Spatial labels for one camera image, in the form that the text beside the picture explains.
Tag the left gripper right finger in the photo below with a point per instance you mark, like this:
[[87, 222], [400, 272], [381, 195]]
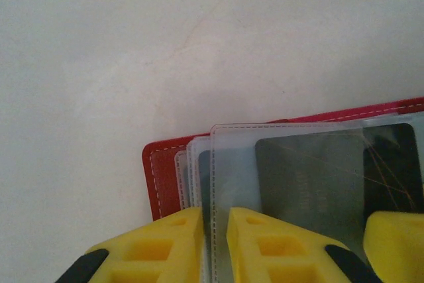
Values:
[[281, 250]]

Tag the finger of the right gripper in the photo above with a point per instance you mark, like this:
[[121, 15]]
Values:
[[397, 246]]

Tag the black credit card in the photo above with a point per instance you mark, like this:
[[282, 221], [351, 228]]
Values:
[[391, 163]]

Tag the red leather card holder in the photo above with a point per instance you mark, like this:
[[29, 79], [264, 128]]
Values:
[[162, 180]]

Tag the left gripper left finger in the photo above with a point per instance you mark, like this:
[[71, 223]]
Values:
[[159, 246]]

